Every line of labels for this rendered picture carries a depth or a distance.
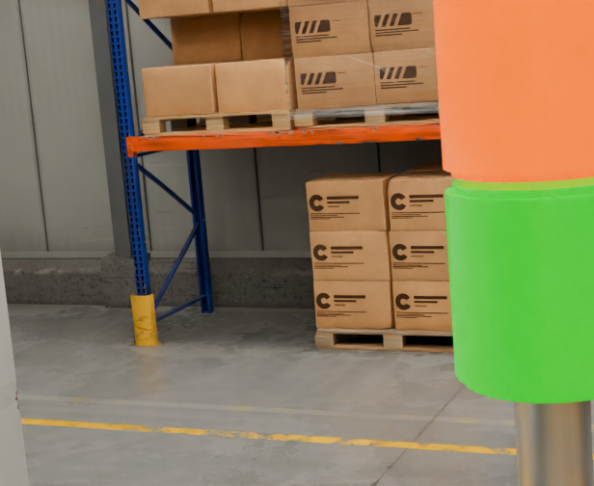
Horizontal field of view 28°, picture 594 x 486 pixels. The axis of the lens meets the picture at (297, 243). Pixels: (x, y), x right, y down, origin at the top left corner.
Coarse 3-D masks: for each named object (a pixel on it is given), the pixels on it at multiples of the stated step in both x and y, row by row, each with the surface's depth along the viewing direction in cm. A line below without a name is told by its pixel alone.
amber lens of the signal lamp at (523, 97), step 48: (480, 0) 28; (528, 0) 28; (576, 0) 28; (480, 48) 29; (528, 48) 28; (576, 48) 28; (480, 96) 29; (528, 96) 28; (576, 96) 28; (480, 144) 29; (528, 144) 29; (576, 144) 28
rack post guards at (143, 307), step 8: (136, 296) 922; (144, 296) 919; (152, 296) 924; (136, 304) 923; (144, 304) 921; (152, 304) 924; (136, 312) 925; (144, 312) 922; (152, 312) 924; (136, 320) 926; (144, 320) 924; (152, 320) 924; (136, 328) 927; (144, 328) 925; (152, 328) 924; (136, 336) 929; (144, 336) 926; (152, 336) 925; (136, 344) 931; (144, 344) 928; (152, 344) 926; (160, 344) 927
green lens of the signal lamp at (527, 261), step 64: (448, 192) 31; (512, 192) 29; (576, 192) 29; (448, 256) 31; (512, 256) 29; (576, 256) 29; (512, 320) 29; (576, 320) 29; (512, 384) 30; (576, 384) 29
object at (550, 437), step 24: (528, 408) 31; (552, 408) 31; (576, 408) 31; (528, 432) 32; (552, 432) 31; (576, 432) 31; (528, 456) 32; (552, 456) 31; (576, 456) 31; (528, 480) 32; (552, 480) 31; (576, 480) 31
